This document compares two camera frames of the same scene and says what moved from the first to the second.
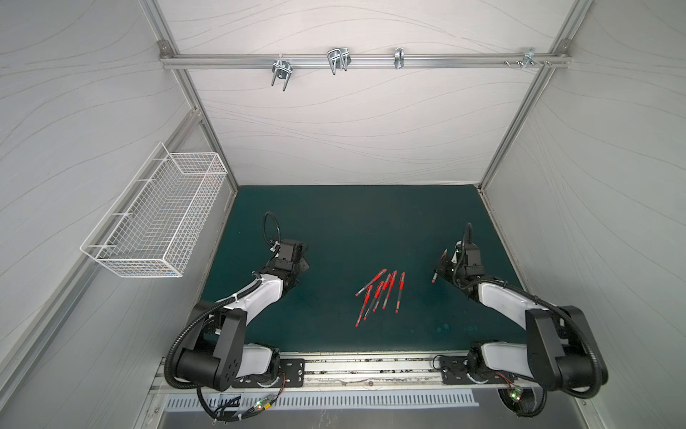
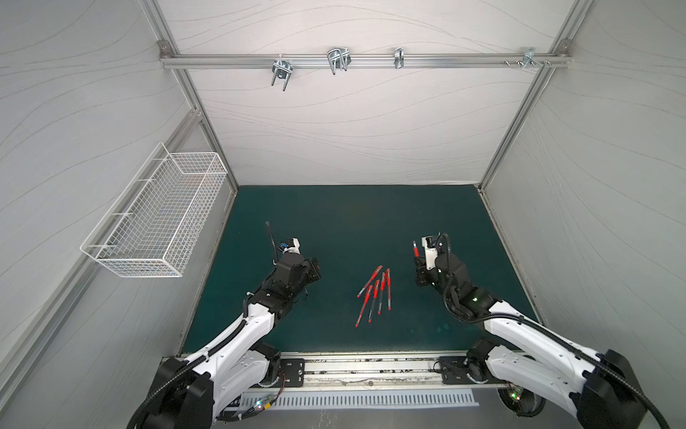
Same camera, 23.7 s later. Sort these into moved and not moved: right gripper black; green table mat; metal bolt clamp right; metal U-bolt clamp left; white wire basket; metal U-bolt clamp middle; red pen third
Moved: right gripper black
Not moved: white wire basket; metal U-bolt clamp left; metal bolt clamp right; green table mat; metal U-bolt clamp middle; red pen third
